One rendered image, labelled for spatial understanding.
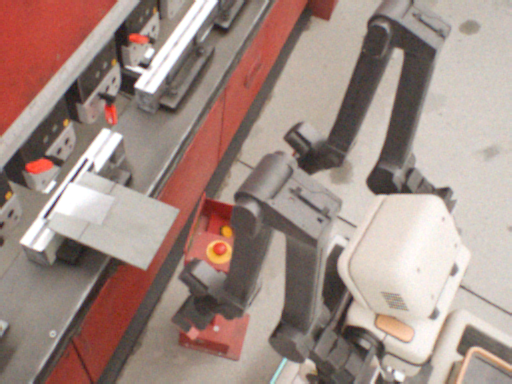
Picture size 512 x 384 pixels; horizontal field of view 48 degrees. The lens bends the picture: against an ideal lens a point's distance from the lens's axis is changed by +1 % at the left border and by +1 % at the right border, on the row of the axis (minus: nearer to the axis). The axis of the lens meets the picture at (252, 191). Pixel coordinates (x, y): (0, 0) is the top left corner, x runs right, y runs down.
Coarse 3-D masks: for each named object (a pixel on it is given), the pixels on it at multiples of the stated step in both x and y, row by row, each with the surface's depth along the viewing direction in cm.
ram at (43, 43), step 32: (0, 0) 86; (32, 0) 94; (64, 0) 103; (96, 0) 113; (0, 32) 89; (32, 32) 97; (64, 32) 107; (0, 64) 92; (32, 64) 101; (64, 64) 111; (0, 96) 96; (32, 96) 105; (0, 128) 99; (32, 128) 109; (0, 160) 103
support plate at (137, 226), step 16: (96, 176) 145; (112, 192) 143; (128, 192) 144; (128, 208) 141; (144, 208) 142; (160, 208) 142; (176, 208) 143; (48, 224) 137; (64, 224) 137; (80, 224) 138; (112, 224) 139; (128, 224) 139; (144, 224) 140; (160, 224) 140; (80, 240) 135; (96, 240) 136; (112, 240) 136; (128, 240) 137; (144, 240) 137; (160, 240) 138; (112, 256) 135; (128, 256) 135; (144, 256) 135
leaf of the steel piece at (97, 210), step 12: (84, 192) 142; (96, 192) 143; (72, 204) 140; (84, 204) 140; (96, 204) 141; (108, 204) 141; (72, 216) 138; (84, 216) 139; (96, 216) 139; (108, 216) 139
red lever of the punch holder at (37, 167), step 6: (48, 156) 116; (54, 156) 116; (36, 162) 110; (42, 162) 111; (48, 162) 112; (54, 162) 115; (60, 162) 115; (30, 168) 108; (36, 168) 108; (42, 168) 110; (48, 168) 112; (36, 174) 109
